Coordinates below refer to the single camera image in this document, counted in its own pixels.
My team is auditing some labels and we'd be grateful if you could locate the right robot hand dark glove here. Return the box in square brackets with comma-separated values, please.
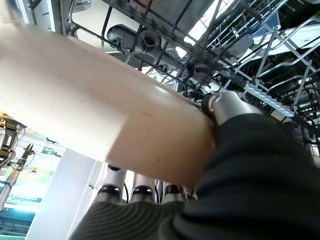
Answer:
[67, 91, 320, 240]

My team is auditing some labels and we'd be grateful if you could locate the beige ceramic plate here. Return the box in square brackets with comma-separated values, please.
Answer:
[0, 24, 217, 192]

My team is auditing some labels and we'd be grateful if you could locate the tall white panel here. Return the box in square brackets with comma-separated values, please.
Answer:
[26, 147, 106, 240]

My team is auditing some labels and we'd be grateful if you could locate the green display screen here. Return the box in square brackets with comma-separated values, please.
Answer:
[0, 146, 66, 221]

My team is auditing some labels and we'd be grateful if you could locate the metal stand with clamp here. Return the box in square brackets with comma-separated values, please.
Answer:
[0, 117, 36, 213]

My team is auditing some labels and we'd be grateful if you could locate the dark dishwasher wire rack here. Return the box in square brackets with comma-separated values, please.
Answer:
[59, 0, 251, 101]

